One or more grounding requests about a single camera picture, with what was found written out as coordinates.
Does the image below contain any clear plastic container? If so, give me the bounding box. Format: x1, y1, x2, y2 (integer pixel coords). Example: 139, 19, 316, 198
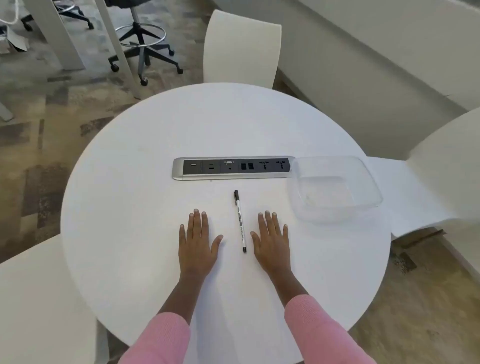
286, 155, 384, 226

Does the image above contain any silver power socket panel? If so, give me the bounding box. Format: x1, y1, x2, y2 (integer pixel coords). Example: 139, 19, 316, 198
172, 155, 297, 182

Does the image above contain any person's right forearm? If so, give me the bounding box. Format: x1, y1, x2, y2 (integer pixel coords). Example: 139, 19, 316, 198
269, 269, 378, 364

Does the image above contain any wide white desk leg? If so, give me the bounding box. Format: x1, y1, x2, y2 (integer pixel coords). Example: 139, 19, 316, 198
22, 0, 86, 72

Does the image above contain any cardboard box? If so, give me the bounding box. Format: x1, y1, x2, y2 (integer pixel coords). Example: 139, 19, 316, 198
0, 26, 29, 55

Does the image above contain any white pen with black cap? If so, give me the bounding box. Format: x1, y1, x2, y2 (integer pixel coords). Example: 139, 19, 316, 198
233, 189, 248, 254

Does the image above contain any person's left forearm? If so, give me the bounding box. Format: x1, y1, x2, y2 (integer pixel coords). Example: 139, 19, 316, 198
119, 275, 211, 364

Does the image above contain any black stool with foot ring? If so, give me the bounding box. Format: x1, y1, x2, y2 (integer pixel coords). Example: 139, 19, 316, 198
104, 0, 185, 87

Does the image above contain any white chair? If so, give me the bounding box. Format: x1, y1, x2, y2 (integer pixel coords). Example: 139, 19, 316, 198
0, 234, 110, 364
365, 106, 480, 241
202, 9, 283, 90

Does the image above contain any black office chair base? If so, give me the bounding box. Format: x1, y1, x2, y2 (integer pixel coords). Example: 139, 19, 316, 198
20, 0, 95, 32

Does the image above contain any thin white desk leg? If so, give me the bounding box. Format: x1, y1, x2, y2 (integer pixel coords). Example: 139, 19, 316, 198
93, 0, 143, 100

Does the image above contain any person's left hand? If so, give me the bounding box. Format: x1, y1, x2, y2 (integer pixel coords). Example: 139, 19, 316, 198
178, 209, 225, 280

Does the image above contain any person's right hand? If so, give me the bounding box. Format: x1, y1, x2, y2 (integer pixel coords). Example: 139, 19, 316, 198
250, 210, 293, 280

